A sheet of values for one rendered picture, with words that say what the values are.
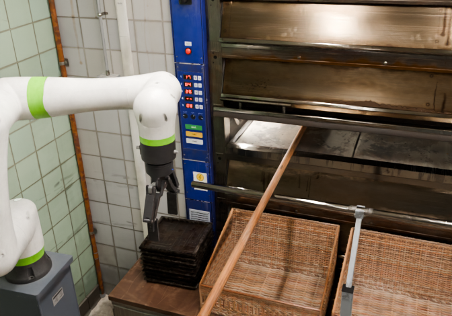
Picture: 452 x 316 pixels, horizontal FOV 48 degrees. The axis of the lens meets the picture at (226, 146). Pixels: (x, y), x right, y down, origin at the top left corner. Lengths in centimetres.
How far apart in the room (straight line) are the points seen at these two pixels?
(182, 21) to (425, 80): 107
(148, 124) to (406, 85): 128
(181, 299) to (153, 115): 143
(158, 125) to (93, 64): 148
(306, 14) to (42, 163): 151
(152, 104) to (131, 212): 181
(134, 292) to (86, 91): 140
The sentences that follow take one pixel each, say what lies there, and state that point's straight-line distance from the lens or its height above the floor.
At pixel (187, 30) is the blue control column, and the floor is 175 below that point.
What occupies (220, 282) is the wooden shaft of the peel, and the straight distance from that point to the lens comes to 164.
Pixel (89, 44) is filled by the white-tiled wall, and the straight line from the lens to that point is 270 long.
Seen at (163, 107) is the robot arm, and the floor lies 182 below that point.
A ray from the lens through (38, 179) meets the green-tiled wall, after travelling 279.
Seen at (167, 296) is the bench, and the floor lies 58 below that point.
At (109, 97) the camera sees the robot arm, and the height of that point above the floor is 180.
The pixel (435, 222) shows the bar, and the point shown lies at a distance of 207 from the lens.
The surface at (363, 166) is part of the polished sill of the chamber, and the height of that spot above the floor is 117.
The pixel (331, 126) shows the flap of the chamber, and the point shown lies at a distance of 218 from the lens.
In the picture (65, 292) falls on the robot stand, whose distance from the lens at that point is 189.
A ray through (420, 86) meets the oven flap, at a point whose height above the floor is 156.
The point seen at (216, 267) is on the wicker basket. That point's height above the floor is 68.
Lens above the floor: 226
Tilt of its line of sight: 25 degrees down
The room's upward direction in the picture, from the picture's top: 2 degrees counter-clockwise
